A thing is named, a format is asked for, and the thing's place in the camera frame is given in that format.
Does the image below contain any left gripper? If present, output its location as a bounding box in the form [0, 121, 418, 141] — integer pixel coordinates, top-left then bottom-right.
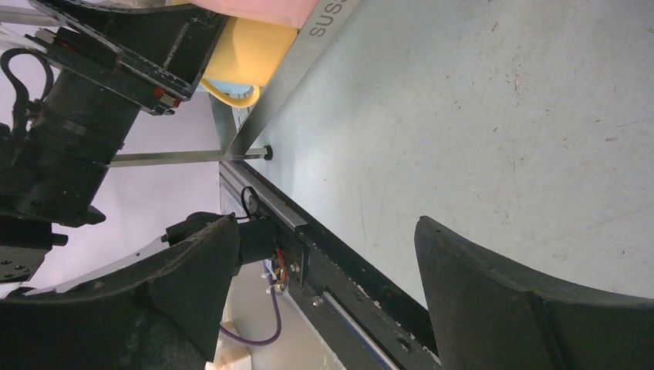
[1, 1, 228, 227]

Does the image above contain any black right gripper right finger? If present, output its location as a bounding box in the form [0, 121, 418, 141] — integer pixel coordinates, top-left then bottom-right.
[414, 216, 653, 369]

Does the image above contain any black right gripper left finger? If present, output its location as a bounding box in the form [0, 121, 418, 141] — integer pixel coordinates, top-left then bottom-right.
[1, 216, 240, 369]

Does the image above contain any yellow mug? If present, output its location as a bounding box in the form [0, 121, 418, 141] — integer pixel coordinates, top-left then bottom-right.
[198, 17, 298, 109]

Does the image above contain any steel two-tier dish rack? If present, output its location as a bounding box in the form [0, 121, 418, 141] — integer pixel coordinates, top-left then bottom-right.
[0, 0, 361, 169]

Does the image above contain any light blue mug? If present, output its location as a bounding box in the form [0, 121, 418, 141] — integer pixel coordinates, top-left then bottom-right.
[224, 84, 254, 99]

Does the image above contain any pink faceted mug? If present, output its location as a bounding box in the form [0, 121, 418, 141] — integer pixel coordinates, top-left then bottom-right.
[190, 0, 319, 29]

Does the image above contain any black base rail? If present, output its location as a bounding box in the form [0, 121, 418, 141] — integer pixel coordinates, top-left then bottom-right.
[220, 162, 441, 369]

